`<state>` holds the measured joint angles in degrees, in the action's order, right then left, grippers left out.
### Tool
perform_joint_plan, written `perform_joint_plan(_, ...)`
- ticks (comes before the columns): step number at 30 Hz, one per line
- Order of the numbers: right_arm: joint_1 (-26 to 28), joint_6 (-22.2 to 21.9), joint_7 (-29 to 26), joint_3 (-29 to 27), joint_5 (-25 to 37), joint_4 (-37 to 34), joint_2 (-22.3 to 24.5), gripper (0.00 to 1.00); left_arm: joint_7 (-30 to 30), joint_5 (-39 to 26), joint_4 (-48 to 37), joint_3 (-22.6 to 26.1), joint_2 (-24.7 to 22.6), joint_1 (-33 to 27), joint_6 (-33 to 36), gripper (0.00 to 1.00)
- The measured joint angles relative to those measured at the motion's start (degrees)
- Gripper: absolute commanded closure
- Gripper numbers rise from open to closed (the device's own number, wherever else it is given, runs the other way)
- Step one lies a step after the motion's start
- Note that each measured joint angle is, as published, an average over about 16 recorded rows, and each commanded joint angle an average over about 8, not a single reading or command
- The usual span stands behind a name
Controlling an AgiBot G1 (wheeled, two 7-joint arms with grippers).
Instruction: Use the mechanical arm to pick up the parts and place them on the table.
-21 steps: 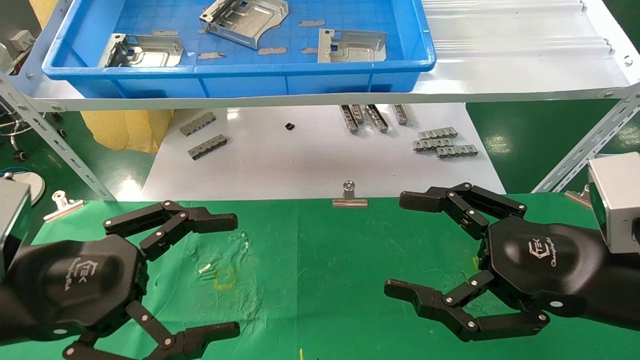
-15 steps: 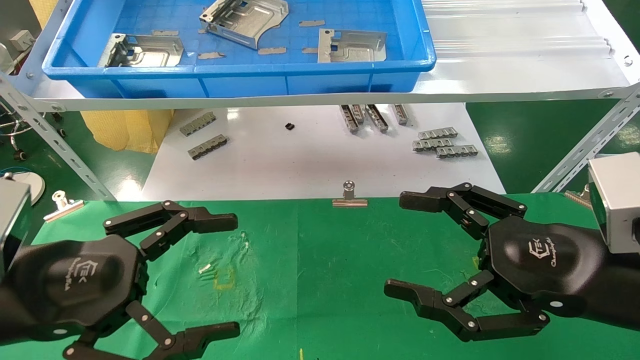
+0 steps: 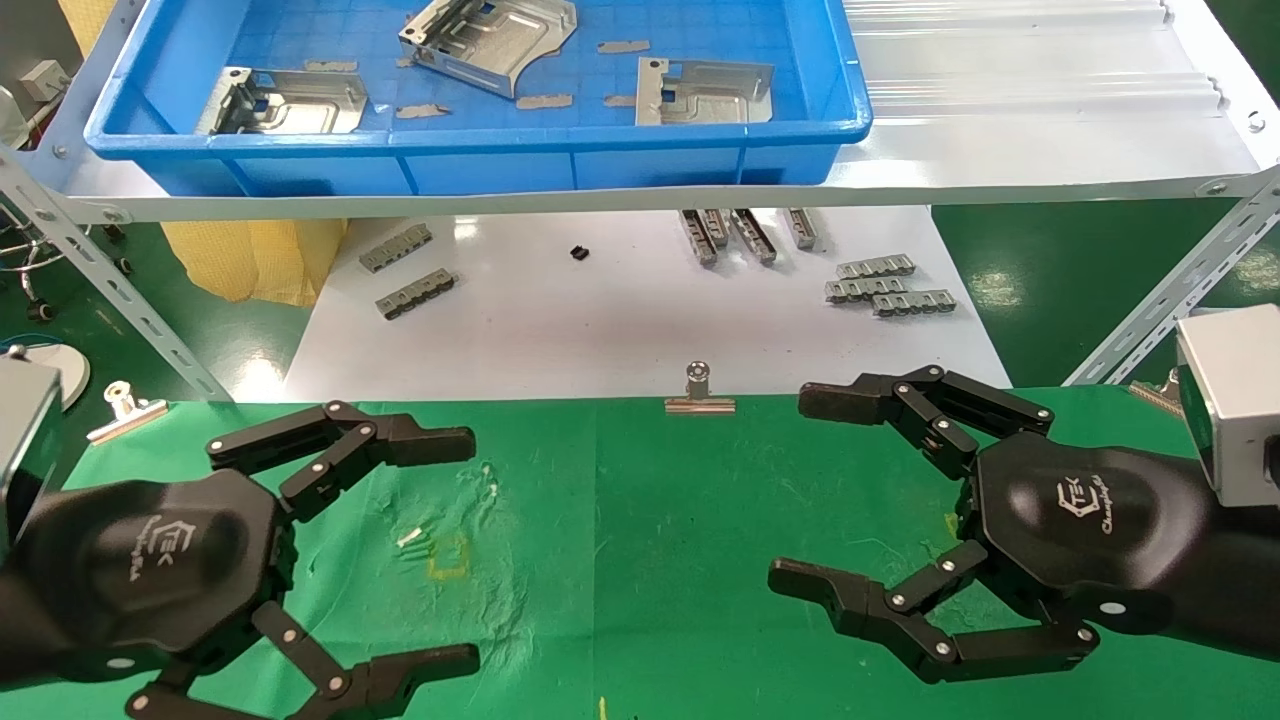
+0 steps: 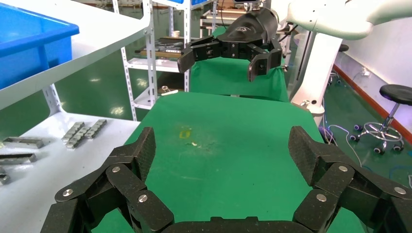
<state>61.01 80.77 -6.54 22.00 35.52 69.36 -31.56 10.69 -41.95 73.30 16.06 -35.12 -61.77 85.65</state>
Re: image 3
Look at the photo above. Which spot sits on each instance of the green table cloth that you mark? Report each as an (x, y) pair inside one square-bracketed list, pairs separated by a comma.
[(650, 560)]

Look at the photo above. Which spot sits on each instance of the grey slotted metal strip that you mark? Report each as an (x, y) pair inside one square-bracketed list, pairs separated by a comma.
[(416, 295), (754, 236), (802, 228), (396, 248), (914, 303), (876, 267), (717, 226), (866, 290)]

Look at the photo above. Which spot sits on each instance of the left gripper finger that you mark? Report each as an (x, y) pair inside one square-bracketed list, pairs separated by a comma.
[(400, 680), (420, 442)]

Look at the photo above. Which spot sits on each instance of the black chair base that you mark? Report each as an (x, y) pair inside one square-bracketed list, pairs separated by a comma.
[(40, 308)]

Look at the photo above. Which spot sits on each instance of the white floor stand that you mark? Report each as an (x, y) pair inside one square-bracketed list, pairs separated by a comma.
[(60, 370)]

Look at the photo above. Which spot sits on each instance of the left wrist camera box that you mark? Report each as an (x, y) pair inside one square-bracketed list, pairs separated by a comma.
[(25, 440)]

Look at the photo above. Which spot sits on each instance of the silver binder clip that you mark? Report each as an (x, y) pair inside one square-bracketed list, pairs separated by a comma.
[(1160, 395), (699, 403), (127, 418)]

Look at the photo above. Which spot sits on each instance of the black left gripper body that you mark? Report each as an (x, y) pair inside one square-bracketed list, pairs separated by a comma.
[(160, 560)]

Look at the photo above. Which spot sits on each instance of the bent sheet metal bracket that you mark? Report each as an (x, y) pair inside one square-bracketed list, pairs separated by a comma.
[(300, 105), (700, 95), (500, 45)]

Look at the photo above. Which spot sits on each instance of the perforated steel angle strut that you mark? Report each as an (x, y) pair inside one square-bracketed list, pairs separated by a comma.
[(1180, 290), (100, 275)]

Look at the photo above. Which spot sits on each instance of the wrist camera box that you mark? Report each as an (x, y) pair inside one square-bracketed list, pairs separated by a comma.
[(1235, 400), (25, 440)]

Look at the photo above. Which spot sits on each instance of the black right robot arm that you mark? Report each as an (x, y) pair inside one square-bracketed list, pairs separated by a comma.
[(1255, 580)]

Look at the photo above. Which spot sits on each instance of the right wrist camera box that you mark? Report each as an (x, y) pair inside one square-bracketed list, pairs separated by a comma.
[(1235, 400)]

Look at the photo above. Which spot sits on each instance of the grey socket box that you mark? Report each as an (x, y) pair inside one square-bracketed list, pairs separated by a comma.
[(45, 80)]

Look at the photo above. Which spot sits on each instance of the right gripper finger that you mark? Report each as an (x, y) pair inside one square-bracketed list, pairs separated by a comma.
[(860, 605), (840, 400)]

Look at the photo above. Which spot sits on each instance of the blue plastic bin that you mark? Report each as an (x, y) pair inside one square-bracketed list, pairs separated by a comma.
[(500, 165)]

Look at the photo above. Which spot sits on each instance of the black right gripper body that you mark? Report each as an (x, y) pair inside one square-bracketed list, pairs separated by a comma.
[(1080, 520)]

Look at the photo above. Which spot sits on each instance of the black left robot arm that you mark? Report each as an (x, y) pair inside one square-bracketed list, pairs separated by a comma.
[(20, 630)]

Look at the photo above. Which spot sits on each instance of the white metal shelf board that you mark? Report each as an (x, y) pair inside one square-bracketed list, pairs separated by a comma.
[(1000, 120)]

